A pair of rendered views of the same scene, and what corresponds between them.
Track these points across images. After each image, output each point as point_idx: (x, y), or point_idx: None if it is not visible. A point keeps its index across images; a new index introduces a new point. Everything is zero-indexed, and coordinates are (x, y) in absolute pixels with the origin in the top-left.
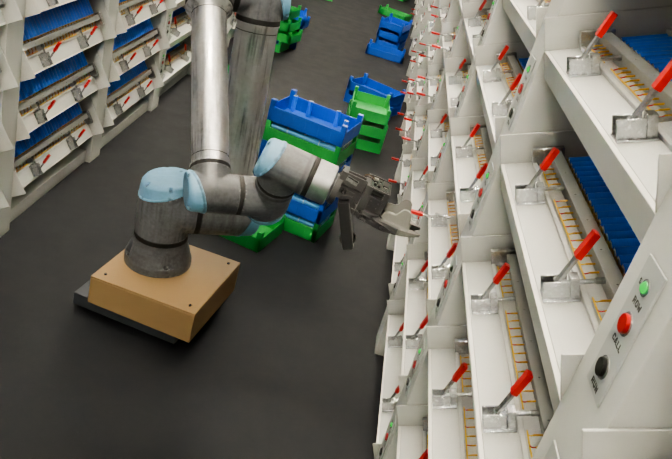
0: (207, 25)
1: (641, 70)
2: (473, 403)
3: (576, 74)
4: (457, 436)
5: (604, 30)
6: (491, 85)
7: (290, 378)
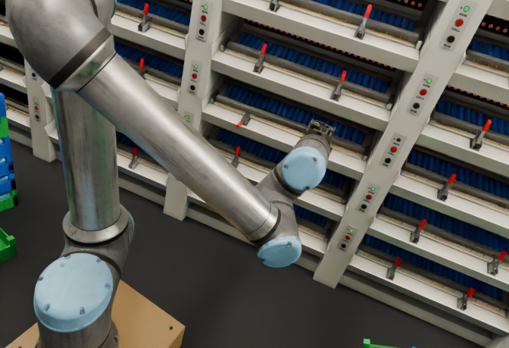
0: (143, 89)
1: None
2: None
3: None
4: (466, 201)
5: None
6: (286, 13)
7: (204, 280)
